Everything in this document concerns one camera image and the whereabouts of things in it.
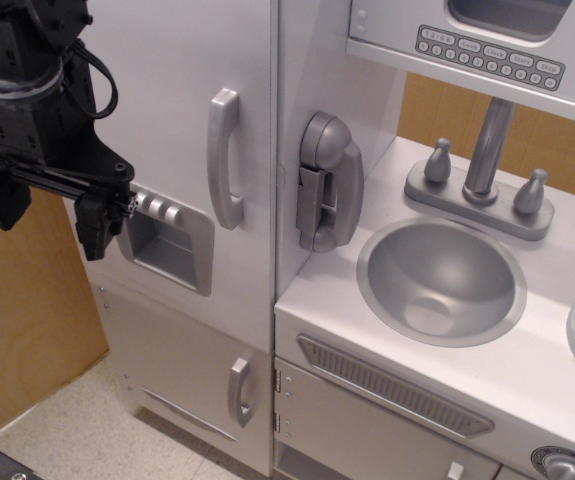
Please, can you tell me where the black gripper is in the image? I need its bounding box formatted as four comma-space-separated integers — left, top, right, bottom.
0, 74, 134, 261

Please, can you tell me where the white fridge door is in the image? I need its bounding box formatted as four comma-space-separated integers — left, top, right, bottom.
82, 1, 276, 352

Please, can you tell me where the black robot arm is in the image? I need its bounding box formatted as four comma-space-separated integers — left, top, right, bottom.
0, 1, 135, 261

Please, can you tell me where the brown wooden board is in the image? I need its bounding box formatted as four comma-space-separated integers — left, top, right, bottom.
0, 190, 108, 429

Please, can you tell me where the silver ice dispenser panel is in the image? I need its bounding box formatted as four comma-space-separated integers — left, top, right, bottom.
118, 185, 215, 296

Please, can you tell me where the white lower freezer door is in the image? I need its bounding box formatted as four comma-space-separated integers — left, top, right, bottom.
89, 273, 273, 475

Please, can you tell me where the white oven door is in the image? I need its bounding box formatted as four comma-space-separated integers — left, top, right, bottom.
274, 358, 501, 480

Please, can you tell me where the silver left faucet knob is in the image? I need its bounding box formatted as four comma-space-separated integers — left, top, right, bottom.
424, 138, 451, 183

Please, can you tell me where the silver faucet knob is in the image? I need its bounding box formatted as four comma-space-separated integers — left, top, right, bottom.
424, 138, 451, 183
513, 168, 548, 215

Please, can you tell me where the silver round sink bowl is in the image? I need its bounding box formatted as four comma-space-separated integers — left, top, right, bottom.
356, 218, 527, 348

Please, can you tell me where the silver faucet spout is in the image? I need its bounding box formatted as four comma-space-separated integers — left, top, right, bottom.
463, 97, 515, 205

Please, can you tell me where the silver right faucet knob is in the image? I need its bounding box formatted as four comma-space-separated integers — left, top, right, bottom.
513, 168, 548, 215

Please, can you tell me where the white toy microwave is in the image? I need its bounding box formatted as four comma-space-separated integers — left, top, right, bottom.
346, 1, 575, 120

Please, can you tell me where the silver oven control knob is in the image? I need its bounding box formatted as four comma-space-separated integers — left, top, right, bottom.
531, 446, 575, 480

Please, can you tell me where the black cable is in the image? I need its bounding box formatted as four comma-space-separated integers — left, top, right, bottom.
69, 39, 119, 120

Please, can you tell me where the silver upper fridge handle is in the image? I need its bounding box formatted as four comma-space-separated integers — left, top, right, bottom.
206, 88, 243, 230

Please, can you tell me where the silver lower freezer handle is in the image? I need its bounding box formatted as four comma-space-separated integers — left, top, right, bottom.
227, 357, 252, 428

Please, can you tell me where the grey toy wall phone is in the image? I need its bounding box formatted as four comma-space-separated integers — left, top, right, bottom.
296, 112, 364, 253

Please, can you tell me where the grey faucet base plate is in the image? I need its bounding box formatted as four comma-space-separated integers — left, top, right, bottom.
404, 160, 555, 241

